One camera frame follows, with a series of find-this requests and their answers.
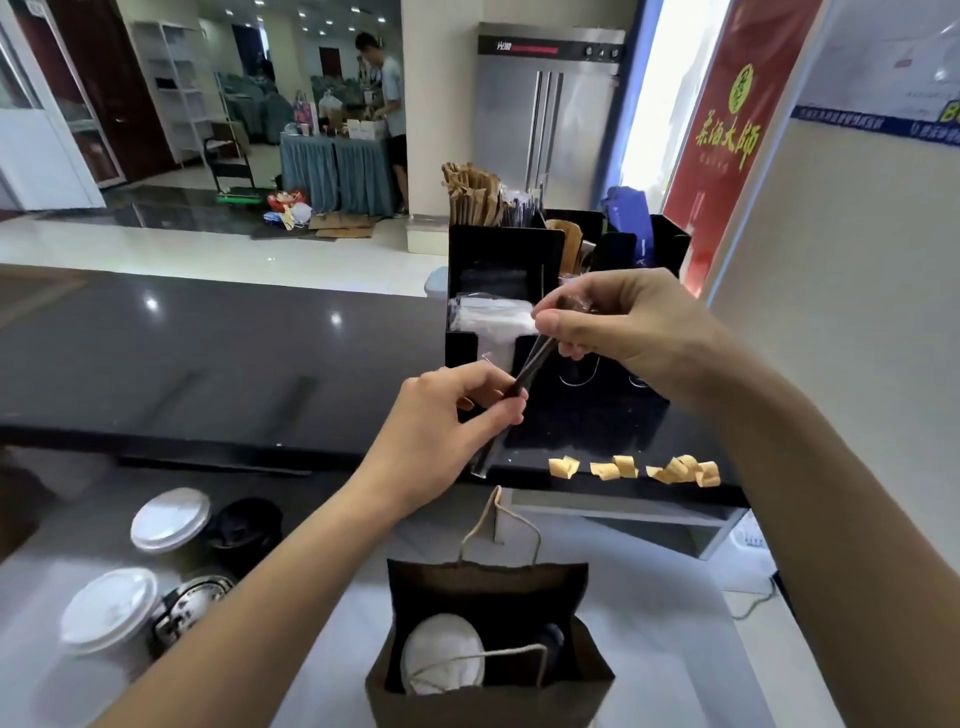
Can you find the person's right hand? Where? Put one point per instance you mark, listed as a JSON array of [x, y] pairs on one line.
[[653, 330]]

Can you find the person's left hand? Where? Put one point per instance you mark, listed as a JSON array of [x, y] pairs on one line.
[[435, 435]]

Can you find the black straw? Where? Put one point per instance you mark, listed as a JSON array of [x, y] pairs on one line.
[[533, 360]]

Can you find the brown paper bag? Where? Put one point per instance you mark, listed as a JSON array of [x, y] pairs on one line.
[[495, 585]]

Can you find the tan coffee cup white lid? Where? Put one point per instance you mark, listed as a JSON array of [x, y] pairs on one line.
[[443, 653]]

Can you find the black lid coffee cup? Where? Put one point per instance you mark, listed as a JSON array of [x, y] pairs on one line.
[[551, 653]]

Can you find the group of lidded coffee cups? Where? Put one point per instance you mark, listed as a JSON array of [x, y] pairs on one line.
[[168, 518]]

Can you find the person's left forearm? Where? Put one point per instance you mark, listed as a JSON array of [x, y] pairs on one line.
[[255, 630]]

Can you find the person's right forearm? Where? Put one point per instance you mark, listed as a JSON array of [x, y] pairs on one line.
[[855, 525]]

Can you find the black acrylic organizer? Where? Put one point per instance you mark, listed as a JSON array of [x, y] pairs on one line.
[[600, 420]]

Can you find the blue plastic chair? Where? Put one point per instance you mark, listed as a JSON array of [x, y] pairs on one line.
[[630, 218]]

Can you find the tan paper sleeve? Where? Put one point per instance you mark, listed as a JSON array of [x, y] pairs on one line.
[[567, 240]]

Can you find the plastic wrapped white pack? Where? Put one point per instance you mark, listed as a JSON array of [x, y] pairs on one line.
[[495, 323]]

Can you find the row of tan tape strips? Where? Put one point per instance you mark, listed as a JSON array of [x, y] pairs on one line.
[[605, 470]]

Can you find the white box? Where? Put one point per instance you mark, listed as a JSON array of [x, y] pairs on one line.
[[437, 282]]

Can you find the red banner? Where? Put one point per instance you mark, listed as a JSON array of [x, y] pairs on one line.
[[743, 135]]

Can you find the bundle of brown wrapped sticks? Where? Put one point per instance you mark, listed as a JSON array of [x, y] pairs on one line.
[[473, 195]]

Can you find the white window curtain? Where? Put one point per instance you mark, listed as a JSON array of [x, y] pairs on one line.
[[675, 90]]

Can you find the blue window curtain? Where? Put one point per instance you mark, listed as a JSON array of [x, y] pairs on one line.
[[630, 90]]

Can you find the stainless steel refrigerator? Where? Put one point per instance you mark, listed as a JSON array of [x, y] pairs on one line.
[[548, 113]]

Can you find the blue skirted table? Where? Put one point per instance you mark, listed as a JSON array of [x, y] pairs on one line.
[[338, 173]]

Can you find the black trolley cart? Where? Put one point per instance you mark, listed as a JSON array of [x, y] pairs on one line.
[[228, 158]]

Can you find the white shelving unit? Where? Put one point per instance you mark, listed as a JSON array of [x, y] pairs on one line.
[[168, 83]]

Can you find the dark brown door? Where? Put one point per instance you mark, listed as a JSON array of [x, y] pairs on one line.
[[113, 83]]

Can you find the white door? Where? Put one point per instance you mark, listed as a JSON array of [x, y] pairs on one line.
[[45, 150]]

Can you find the white wall poster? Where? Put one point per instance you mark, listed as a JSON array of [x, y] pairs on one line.
[[885, 68]]

